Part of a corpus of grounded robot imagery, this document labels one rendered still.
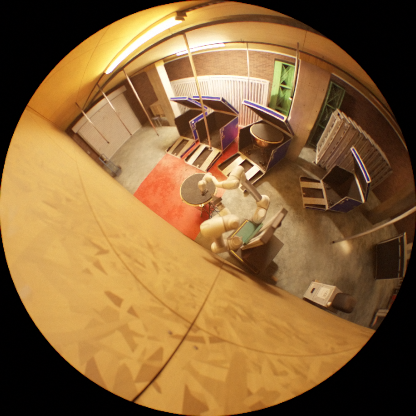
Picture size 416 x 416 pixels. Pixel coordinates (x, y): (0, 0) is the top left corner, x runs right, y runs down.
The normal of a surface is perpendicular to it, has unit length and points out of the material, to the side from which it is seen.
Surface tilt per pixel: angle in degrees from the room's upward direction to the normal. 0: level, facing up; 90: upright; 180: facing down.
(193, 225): 0
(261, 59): 90
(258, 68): 90
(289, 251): 0
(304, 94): 90
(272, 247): 0
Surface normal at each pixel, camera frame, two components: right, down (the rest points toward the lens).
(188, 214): -0.15, -0.36
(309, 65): -0.53, 0.82
